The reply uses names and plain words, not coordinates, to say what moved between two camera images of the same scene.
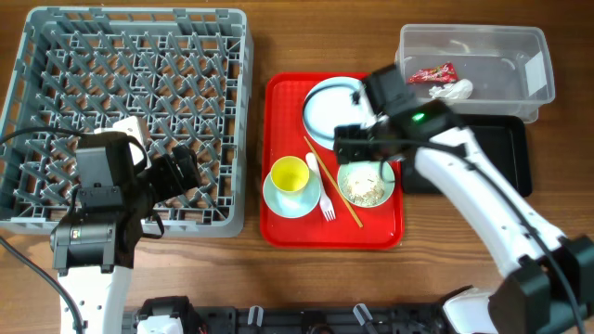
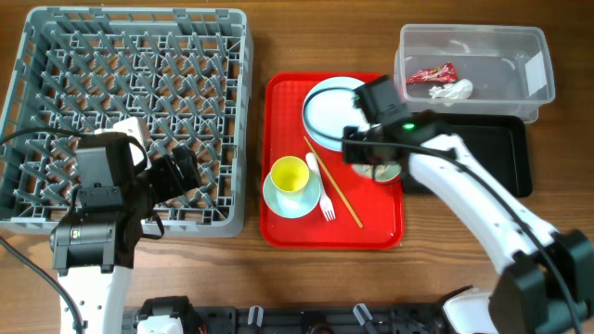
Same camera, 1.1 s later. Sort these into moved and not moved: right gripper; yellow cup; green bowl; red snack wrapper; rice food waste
Moved: rice food waste; green bowl
Not moved: right gripper; yellow cup; red snack wrapper
